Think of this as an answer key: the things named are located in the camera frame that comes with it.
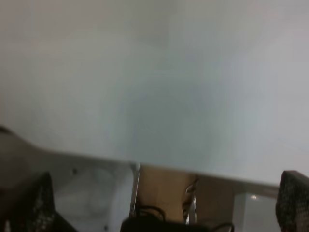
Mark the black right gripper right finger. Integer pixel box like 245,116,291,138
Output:
275,171,309,232

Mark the metal table leg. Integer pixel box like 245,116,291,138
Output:
129,163,140,217

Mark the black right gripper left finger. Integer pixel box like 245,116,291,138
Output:
0,172,75,232

